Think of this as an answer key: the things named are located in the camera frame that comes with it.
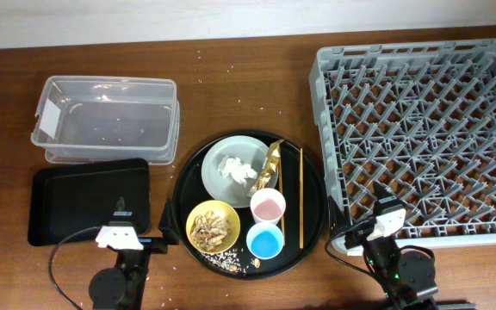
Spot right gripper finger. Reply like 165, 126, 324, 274
327, 195, 348, 235
373, 181, 393, 202

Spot peanut shells pile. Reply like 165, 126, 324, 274
189, 211, 233, 252

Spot yellow bowl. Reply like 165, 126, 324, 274
185, 200, 240, 254

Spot pink cup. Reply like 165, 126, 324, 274
250, 188, 281, 225

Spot blue cup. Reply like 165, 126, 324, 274
246, 222, 284, 260

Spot white tissue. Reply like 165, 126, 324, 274
218, 156, 257, 186

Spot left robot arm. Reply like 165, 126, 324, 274
89, 201, 180, 310

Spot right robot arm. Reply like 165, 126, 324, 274
325, 182, 438, 309

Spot grey dishwasher rack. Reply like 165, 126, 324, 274
309, 39, 496, 248

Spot right wooden chopstick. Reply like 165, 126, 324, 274
299, 147, 304, 249

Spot black rectangular tray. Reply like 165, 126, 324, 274
28, 158, 151, 246

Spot scattered rice grains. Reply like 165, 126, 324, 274
201, 249, 247, 274

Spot round black serving tray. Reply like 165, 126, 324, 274
171, 130, 327, 281

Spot gold foil wrapper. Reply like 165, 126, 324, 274
247, 139, 283, 197

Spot single peanut shell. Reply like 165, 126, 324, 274
253, 258, 261, 268

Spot clear plastic bin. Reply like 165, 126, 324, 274
30, 76, 180, 165

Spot grey plate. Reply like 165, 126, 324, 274
201, 135, 269, 208

